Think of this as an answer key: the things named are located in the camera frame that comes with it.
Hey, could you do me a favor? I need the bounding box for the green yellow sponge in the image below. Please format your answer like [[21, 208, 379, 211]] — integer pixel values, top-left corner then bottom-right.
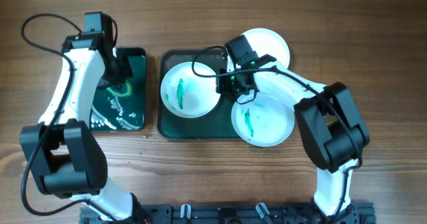
[[107, 81, 133, 97]]

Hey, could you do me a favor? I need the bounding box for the white plate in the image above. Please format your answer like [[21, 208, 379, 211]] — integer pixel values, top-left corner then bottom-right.
[[160, 61, 220, 118], [225, 28, 290, 73]]

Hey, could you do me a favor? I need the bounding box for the pale blue plate bottom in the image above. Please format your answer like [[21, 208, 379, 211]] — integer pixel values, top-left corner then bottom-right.
[[231, 92, 295, 147]]

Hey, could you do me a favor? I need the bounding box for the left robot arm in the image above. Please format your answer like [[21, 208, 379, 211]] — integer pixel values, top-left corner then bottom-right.
[[19, 11, 151, 223]]

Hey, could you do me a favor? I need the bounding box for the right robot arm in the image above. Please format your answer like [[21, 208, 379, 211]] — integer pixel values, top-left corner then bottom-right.
[[216, 32, 370, 223]]

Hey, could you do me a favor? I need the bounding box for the small black water tray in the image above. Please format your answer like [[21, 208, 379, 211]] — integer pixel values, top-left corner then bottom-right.
[[89, 47, 147, 132]]

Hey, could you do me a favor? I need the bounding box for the large dark green tray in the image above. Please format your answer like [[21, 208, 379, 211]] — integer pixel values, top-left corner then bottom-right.
[[157, 49, 239, 139]]

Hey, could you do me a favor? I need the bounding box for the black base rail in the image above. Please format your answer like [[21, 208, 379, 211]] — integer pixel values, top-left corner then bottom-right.
[[79, 201, 377, 224]]

